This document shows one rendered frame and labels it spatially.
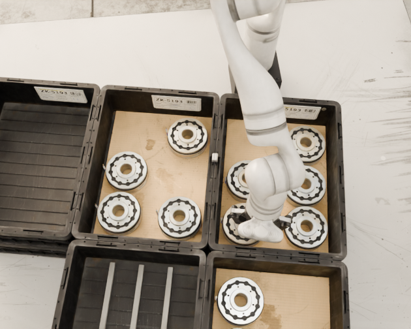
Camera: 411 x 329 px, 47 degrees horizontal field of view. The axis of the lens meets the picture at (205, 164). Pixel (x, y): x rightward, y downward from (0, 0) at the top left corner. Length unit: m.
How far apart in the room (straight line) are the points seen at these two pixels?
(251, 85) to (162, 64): 0.79
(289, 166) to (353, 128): 0.67
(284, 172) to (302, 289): 0.40
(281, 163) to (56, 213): 0.62
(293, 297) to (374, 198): 0.41
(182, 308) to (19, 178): 0.53
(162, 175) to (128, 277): 0.27
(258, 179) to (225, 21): 0.26
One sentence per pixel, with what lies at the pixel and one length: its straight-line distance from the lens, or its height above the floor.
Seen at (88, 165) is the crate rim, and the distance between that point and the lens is 1.13.
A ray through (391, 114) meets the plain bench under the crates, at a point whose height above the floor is 0.70.
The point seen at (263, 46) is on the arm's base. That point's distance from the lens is 1.30.
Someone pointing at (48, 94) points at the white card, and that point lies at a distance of 1.31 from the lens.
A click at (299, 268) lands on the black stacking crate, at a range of 1.09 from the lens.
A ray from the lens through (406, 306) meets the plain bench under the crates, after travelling 1.35.
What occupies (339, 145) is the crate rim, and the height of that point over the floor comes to 0.93.
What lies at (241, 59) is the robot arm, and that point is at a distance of 0.77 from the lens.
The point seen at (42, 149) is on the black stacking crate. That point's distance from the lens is 1.30.
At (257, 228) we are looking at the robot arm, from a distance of 0.97.
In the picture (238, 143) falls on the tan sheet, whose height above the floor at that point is 0.83.
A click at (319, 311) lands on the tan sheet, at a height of 0.83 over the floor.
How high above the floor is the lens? 1.93
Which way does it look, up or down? 66 degrees down
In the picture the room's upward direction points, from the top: straight up
